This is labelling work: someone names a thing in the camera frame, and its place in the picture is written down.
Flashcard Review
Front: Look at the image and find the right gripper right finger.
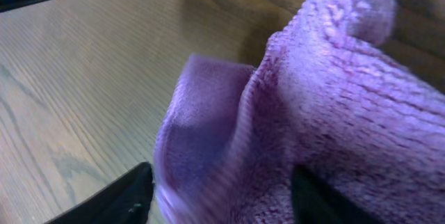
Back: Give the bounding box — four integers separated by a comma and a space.
291, 166, 381, 224

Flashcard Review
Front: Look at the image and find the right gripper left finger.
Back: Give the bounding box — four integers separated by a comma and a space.
47, 162, 154, 224

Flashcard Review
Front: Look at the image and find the purple microfiber cloth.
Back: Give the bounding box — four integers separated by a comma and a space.
154, 0, 444, 223

